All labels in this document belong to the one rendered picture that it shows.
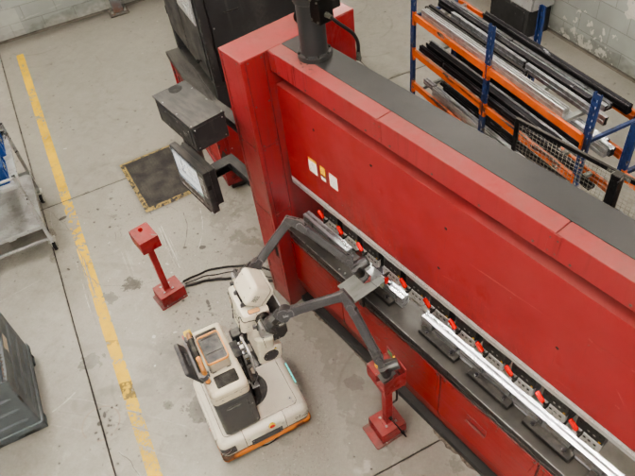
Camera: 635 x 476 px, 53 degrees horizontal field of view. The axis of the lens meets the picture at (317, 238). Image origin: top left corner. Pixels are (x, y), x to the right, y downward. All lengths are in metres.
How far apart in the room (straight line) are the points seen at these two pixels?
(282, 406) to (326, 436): 0.41
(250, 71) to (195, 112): 0.49
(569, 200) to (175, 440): 3.26
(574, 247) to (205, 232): 4.07
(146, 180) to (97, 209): 0.57
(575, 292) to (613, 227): 0.31
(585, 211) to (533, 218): 0.21
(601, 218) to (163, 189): 4.77
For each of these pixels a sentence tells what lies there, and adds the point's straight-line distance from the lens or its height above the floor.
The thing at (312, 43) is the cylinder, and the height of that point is 2.41.
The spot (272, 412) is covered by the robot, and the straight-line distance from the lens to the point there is 4.48.
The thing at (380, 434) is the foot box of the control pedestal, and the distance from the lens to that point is 4.54.
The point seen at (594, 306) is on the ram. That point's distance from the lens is 2.80.
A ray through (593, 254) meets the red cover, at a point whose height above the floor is 2.30.
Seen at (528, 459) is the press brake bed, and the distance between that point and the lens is 3.85.
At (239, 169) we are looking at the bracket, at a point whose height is 1.21.
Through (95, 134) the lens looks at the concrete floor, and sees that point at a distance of 7.75.
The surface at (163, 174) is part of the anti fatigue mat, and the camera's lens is 6.82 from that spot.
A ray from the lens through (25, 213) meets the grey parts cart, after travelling 6.51.
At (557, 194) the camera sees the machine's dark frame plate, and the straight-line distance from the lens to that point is 2.82.
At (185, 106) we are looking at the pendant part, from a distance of 4.15.
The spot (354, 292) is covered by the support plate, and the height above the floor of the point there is 1.00.
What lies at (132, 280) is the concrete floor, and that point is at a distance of 5.89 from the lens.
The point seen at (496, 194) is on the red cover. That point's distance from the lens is 2.78.
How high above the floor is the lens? 4.18
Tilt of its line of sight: 47 degrees down
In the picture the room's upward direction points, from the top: 8 degrees counter-clockwise
